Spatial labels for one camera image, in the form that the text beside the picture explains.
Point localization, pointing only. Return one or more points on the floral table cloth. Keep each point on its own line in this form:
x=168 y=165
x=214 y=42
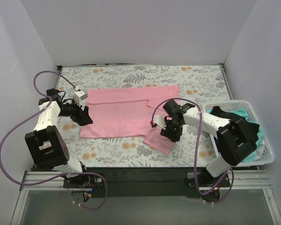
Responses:
x=201 y=84

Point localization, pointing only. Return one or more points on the pink t shirt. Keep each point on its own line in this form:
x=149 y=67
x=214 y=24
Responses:
x=127 y=112

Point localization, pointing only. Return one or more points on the teal t shirt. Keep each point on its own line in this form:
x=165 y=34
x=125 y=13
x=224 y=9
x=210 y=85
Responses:
x=234 y=158

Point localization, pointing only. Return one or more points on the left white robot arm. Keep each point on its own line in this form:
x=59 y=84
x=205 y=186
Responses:
x=45 y=143

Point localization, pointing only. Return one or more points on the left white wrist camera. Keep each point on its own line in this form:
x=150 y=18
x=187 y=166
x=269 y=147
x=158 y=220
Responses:
x=79 y=96

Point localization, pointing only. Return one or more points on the white t shirt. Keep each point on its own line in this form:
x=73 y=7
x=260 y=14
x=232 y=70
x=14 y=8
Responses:
x=260 y=150

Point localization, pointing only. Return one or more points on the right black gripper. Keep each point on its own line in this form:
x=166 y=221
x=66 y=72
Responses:
x=171 y=133

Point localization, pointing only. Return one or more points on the black t shirt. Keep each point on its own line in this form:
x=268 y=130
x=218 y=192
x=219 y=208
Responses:
x=237 y=134

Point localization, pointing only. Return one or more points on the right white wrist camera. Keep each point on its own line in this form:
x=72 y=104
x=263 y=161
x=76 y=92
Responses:
x=158 y=121

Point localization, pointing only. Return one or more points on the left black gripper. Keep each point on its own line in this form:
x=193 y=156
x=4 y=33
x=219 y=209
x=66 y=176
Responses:
x=80 y=116

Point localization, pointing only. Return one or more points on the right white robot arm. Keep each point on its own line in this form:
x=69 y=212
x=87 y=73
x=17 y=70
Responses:
x=205 y=122

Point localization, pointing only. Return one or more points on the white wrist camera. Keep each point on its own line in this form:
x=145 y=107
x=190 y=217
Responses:
x=79 y=96
x=158 y=121

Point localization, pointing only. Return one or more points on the aluminium frame rail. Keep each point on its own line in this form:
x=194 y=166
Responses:
x=243 y=179

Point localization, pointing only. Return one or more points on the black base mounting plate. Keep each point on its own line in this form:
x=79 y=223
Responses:
x=147 y=181

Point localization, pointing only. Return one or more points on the white plastic laundry basket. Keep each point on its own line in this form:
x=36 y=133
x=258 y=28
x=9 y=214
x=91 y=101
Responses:
x=236 y=105

